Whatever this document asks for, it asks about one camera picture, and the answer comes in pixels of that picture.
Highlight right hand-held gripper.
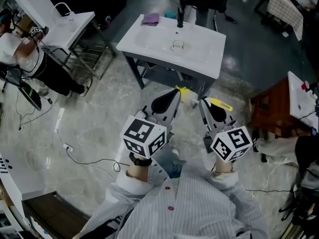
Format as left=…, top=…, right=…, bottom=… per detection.
left=199, top=97, right=253, bottom=163

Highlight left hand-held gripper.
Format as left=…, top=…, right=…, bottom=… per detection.
left=120, top=88, right=182, bottom=159

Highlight yellow scrubbing sponge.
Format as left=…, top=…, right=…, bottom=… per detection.
left=173, top=85, right=234, bottom=111

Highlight person's right forearm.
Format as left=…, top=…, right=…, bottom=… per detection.
left=213, top=155, right=235, bottom=177

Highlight person's left forearm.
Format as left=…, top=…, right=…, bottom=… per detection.
left=127, top=152, right=153, bottom=184

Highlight white ceramic sink basin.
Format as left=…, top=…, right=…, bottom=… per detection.
left=116, top=14, right=227, bottom=80

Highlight brown wooden cabinet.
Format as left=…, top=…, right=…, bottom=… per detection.
left=249, top=77, right=313, bottom=138

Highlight blue jeans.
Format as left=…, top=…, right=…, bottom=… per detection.
left=156, top=148, right=187, bottom=179

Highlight black wristwatch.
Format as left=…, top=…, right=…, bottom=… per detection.
left=129, top=152, right=153, bottom=167

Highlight white crumpled sheet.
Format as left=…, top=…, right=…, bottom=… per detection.
left=256, top=135, right=304, bottom=168

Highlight black faucet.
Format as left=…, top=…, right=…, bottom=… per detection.
left=176, top=5, right=185, bottom=28

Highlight purple cloth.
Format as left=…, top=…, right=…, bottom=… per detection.
left=140, top=12, right=160, bottom=26

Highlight steel rack stand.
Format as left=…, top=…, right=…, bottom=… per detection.
left=47, top=16, right=116, bottom=81

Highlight white sink on wooden cabinet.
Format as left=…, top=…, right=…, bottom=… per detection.
left=287, top=71, right=319, bottom=132

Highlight striped white shirt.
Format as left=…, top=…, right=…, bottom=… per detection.
left=74, top=158, right=272, bottom=239

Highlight checked tablecloth table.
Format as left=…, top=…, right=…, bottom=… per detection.
left=264, top=0, right=305, bottom=42

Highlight black case green stripe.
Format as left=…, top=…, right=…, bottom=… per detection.
left=7, top=68, right=43, bottom=112

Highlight white curved faucet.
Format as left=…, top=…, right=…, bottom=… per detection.
left=51, top=2, right=76, bottom=18

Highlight white cabinet black marks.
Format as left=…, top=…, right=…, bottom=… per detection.
left=0, top=145, right=54, bottom=202

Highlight thin gold bracelet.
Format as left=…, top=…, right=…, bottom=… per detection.
left=214, top=168, right=234, bottom=176

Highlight white cable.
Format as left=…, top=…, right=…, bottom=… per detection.
left=250, top=162, right=281, bottom=200

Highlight black floor cable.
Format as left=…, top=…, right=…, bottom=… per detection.
left=65, top=147, right=126, bottom=173

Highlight black chest strap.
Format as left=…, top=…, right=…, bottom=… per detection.
left=99, top=209, right=134, bottom=239

